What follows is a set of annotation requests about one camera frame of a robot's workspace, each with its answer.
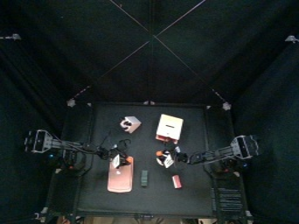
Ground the pink plastic tray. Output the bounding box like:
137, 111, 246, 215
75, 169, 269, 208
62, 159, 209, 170
106, 156, 134, 193

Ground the patterned block green oval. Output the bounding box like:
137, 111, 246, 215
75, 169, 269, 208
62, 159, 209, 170
140, 170, 149, 187

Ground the wooden drawer box red front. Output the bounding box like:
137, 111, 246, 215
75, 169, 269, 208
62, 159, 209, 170
154, 113, 184, 144

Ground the white wooden knife block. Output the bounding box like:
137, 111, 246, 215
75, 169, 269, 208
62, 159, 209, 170
118, 115, 142, 134

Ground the white text label sticker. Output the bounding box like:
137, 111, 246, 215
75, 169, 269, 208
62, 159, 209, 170
216, 187, 242, 214

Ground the diagonal tension cable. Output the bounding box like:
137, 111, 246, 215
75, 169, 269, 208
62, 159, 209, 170
69, 0, 206, 103
108, 0, 228, 107

